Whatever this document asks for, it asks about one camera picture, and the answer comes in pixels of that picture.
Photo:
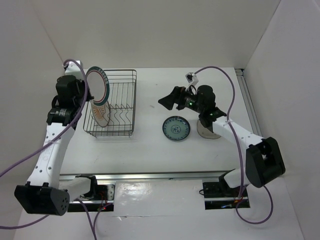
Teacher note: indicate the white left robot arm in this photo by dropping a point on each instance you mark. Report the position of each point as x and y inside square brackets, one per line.
[41, 194]

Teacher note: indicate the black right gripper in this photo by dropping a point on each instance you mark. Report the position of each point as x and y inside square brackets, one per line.
[169, 101]

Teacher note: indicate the aluminium front rail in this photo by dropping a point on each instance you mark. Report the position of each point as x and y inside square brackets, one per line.
[150, 176]

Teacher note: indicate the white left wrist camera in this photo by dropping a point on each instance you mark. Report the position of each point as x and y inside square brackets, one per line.
[71, 68]

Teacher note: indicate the green red rimmed white plate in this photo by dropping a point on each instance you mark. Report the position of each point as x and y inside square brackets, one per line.
[99, 85]

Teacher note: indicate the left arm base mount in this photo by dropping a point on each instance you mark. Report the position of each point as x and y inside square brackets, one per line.
[97, 195]

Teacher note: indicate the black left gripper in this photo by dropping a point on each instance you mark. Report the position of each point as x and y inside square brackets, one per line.
[89, 95]

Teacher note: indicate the grey wire dish rack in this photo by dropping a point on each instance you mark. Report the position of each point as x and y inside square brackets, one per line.
[122, 102]

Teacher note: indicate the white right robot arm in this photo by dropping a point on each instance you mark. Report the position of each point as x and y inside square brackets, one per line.
[261, 158]

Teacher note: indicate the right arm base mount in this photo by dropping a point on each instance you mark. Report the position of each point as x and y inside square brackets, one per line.
[219, 196]

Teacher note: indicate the clear glass square plate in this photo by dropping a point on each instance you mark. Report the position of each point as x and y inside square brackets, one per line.
[205, 133]

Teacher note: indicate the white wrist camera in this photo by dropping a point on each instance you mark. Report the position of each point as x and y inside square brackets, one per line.
[71, 68]
[192, 79]

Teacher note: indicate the aluminium rail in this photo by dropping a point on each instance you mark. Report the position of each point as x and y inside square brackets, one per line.
[248, 101]
[150, 176]

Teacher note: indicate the aluminium right side rail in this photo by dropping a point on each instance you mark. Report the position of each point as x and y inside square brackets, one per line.
[248, 101]

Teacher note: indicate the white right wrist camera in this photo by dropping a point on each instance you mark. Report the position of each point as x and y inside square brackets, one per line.
[192, 79]

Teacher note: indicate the orange sunburst white plate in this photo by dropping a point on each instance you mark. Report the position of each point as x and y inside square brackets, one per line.
[101, 114]

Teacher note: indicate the blue patterned small plate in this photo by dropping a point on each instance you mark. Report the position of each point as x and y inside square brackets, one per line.
[176, 128]

